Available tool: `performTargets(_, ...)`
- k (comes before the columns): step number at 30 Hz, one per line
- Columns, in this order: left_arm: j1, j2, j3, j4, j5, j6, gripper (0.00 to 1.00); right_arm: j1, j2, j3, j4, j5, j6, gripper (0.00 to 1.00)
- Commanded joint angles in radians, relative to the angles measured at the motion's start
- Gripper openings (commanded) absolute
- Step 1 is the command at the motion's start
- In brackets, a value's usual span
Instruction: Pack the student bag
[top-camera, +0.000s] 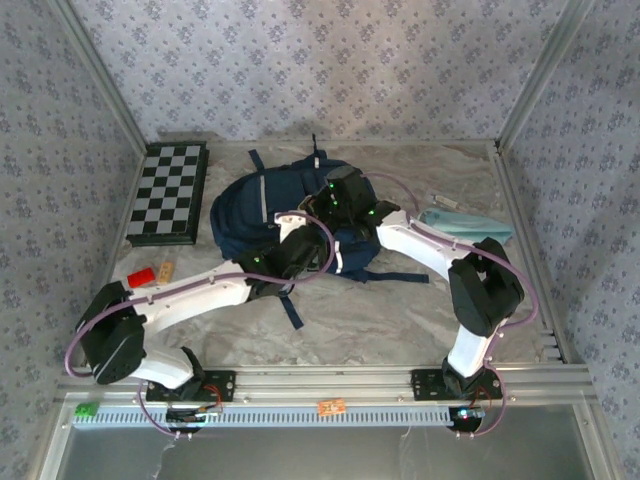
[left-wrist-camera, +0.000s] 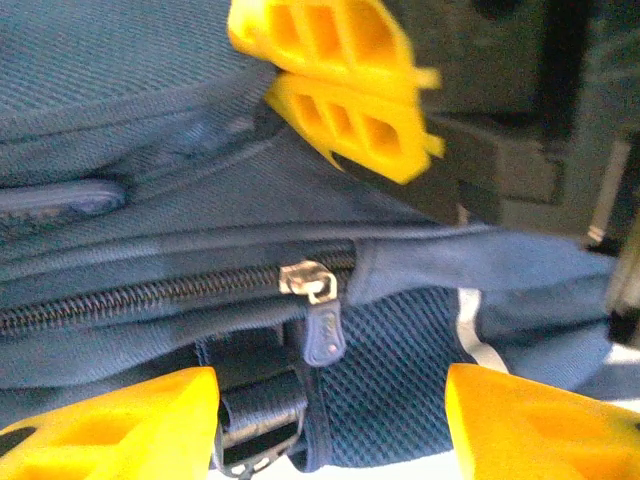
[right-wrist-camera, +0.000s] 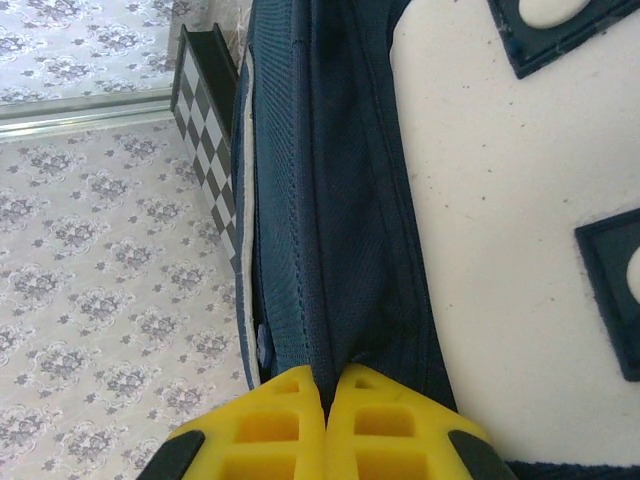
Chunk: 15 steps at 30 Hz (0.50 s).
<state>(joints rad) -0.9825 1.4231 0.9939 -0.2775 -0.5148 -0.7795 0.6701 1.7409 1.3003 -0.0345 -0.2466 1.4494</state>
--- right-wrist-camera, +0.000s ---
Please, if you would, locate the navy blue student backpack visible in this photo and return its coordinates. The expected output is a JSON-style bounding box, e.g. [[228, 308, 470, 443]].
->
[[230, 0, 640, 480]]

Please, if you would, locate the aluminium left corner post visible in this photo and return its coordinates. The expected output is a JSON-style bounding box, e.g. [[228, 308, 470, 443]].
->
[[0, 88, 175, 142]]

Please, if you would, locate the black folding chessboard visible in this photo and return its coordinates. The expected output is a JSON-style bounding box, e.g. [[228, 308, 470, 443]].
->
[[168, 22, 242, 266]]

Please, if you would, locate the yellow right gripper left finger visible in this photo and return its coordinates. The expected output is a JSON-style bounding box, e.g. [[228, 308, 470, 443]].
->
[[142, 364, 329, 480]]

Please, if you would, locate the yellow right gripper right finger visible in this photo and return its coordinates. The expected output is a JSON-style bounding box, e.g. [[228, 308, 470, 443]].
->
[[324, 363, 511, 480]]

